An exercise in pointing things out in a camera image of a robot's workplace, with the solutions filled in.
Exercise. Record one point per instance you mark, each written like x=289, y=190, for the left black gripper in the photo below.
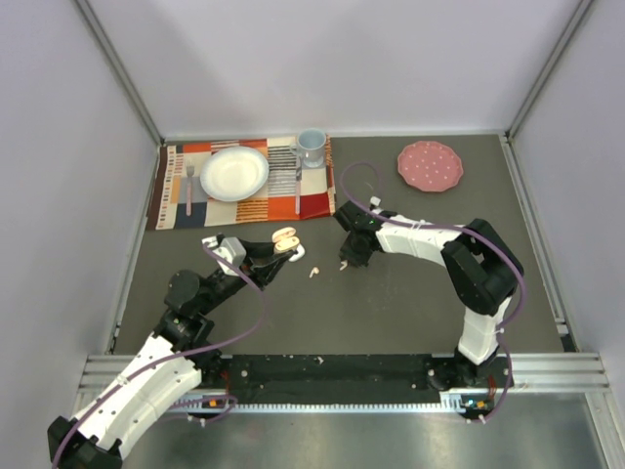
x=263, y=264

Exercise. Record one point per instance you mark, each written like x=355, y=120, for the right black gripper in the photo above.
x=356, y=260

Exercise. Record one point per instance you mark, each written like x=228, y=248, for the beige earbud case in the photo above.
x=285, y=240

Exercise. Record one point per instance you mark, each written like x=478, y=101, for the white earbud case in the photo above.
x=299, y=254

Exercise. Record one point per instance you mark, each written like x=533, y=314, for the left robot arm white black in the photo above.
x=176, y=357

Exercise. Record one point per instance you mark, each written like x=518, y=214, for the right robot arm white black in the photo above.
x=484, y=272

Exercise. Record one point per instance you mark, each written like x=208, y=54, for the patterned orange placemat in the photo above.
x=274, y=202

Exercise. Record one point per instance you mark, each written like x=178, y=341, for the white bowl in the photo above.
x=234, y=174

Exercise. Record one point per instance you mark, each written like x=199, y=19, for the pink dotted plate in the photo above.
x=430, y=166

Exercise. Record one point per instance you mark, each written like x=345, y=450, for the light blue mug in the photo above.
x=309, y=147

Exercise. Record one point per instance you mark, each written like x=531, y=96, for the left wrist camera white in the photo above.
x=228, y=252

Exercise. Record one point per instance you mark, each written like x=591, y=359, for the pink handled knife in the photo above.
x=298, y=188

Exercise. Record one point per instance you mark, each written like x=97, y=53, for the pink handled fork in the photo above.
x=190, y=175

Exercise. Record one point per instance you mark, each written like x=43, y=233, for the grey cable duct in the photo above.
x=448, y=402

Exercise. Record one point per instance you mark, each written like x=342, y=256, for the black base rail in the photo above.
x=335, y=379

